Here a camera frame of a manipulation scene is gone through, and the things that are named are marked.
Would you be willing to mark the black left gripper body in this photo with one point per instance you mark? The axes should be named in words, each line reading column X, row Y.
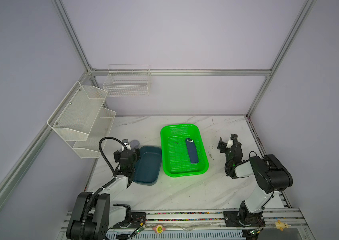
column 117, row 157

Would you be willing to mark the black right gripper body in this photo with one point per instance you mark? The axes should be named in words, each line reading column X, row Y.
column 223, row 147

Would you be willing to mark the teal plastic utensil tray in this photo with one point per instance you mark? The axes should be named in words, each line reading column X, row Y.
column 148, row 166

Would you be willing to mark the dark blue paper napkin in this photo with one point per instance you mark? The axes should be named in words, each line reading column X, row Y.
column 192, row 151

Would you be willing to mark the green perforated plastic basket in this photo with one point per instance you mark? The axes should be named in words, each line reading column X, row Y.
column 176, row 162

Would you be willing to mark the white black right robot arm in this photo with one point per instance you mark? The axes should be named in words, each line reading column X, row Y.
column 270, row 175

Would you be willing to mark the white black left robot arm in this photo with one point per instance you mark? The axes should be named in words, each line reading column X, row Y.
column 94, row 213

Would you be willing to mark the grey oval stone pad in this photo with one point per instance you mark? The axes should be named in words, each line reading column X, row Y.
column 134, row 144

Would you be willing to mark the white mesh two-tier shelf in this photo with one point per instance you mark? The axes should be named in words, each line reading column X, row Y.
column 81, row 120

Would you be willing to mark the pink green round toy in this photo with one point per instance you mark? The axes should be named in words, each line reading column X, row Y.
column 159, row 229

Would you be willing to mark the yellow small toy figure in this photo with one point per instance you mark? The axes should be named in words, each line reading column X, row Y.
column 281, row 226

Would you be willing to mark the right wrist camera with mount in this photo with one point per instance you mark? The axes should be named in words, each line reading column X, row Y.
column 232, row 142

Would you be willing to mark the white wire wall basket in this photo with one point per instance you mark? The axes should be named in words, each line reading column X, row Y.
column 128, row 80

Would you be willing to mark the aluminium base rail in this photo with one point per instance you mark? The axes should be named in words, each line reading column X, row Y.
column 214, row 225

